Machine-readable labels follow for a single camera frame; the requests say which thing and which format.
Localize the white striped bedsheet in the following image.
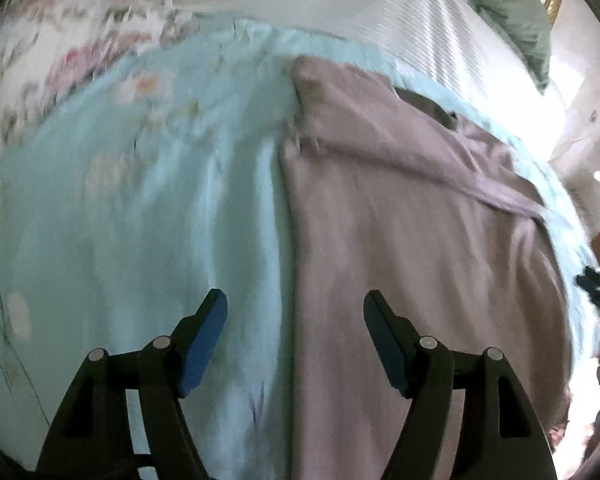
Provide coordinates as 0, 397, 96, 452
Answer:
180, 0, 567, 126

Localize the green pillow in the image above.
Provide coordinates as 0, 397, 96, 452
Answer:
426, 0, 554, 90

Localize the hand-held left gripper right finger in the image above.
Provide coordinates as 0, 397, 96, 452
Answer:
363, 290, 558, 480

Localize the floral bedsheet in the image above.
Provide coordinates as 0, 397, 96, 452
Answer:
0, 0, 216, 161

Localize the mauve garment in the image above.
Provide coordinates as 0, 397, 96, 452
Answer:
278, 56, 573, 480

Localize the light blue printed blanket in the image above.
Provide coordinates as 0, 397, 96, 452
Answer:
0, 12, 600, 480

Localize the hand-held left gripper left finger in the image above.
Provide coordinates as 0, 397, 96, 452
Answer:
34, 288, 229, 480

